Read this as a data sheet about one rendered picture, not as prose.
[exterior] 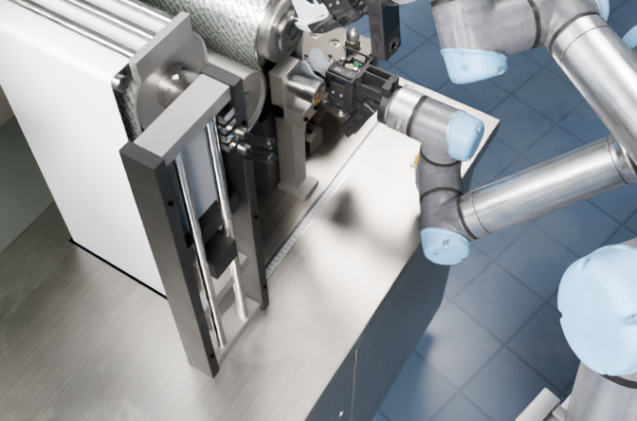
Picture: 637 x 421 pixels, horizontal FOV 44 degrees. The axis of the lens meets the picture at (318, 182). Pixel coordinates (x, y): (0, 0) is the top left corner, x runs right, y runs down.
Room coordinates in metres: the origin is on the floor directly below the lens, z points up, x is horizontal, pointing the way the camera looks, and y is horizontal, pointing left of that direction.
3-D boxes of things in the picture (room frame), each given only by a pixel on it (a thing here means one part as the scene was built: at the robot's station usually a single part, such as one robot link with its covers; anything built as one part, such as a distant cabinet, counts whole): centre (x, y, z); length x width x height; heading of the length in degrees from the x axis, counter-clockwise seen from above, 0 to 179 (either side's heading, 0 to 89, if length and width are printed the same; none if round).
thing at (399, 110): (0.89, -0.14, 1.11); 0.08 x 0.05 x 0.08; 147
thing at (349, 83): (0.93, -0.08, 1.12); 0.12 x 0.08 x 0.09; 57
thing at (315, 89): (0.87, 0.00, 1.18); 0.04 x 0.02 x 0.04; 147
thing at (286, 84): (0.89, 0.04, 1.05); 0.06 x 0.05 x 0.31; 57
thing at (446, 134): (0.85, -0.21, 1.11); 0.11 x 0.08 x 0.09; 57
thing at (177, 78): (0.72, 0.17, 1.34); 0.06 x 0.06 x 0.06; 57
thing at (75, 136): (0.75, 0.36, 1.17); 0.34 x 0.05 x 0.54; 57
